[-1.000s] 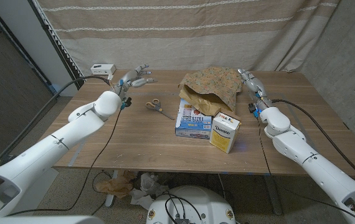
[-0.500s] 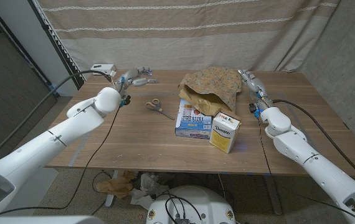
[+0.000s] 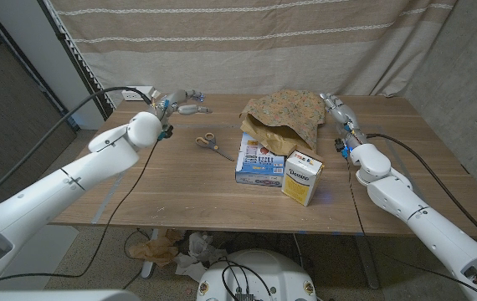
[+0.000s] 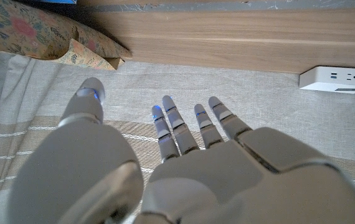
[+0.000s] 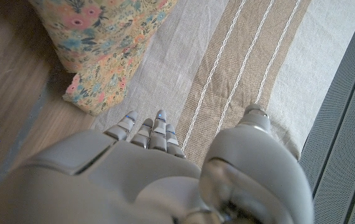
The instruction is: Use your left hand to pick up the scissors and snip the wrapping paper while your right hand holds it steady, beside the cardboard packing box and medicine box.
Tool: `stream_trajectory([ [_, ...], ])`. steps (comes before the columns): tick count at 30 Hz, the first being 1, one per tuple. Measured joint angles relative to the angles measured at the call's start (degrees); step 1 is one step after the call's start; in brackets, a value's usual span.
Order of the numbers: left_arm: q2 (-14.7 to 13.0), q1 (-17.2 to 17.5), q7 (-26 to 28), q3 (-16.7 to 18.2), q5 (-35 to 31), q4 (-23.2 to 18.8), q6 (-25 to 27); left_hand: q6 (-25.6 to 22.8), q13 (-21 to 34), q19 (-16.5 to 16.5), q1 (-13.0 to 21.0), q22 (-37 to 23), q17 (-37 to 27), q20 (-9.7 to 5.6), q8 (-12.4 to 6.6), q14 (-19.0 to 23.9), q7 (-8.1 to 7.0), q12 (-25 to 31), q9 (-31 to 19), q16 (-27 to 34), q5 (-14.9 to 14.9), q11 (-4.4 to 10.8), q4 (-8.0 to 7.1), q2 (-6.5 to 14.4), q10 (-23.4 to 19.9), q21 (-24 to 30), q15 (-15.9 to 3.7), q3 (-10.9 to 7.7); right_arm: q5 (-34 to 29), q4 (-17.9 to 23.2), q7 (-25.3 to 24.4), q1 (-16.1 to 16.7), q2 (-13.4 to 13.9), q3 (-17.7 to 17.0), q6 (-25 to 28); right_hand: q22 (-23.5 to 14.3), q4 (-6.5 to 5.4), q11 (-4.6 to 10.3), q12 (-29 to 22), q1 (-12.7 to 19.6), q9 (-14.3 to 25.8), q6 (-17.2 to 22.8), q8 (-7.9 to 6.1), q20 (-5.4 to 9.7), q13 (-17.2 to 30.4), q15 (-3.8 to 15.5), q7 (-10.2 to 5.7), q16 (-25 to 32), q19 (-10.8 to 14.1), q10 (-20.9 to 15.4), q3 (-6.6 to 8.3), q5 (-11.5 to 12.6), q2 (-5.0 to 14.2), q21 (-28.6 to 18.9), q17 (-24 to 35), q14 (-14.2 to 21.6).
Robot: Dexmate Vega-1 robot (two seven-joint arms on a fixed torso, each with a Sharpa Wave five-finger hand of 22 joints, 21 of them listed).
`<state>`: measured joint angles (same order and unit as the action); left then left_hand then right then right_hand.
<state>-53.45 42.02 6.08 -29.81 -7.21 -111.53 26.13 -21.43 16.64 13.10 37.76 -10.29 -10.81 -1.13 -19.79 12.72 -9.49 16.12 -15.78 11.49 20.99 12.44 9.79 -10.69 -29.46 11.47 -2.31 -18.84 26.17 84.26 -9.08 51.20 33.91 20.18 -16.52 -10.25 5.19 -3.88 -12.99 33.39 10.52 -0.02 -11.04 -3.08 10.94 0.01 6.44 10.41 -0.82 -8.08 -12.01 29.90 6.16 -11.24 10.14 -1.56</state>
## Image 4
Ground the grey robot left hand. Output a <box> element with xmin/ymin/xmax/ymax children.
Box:
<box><xmin>7</xmin><ymin>77</ymin><xmax>355</xmax><ymax>224</ymax></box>

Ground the beige striped curtain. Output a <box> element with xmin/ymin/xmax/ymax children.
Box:
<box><xmin>0</xmin><ymin>49</ymin><xmax>355</xmax><ymax>224</ymax></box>

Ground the white power strip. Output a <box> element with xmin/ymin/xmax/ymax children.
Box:
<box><xmin>298</xmin><ymin>65</ymin><xmax>355</xmax><ymax>95</ymax></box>

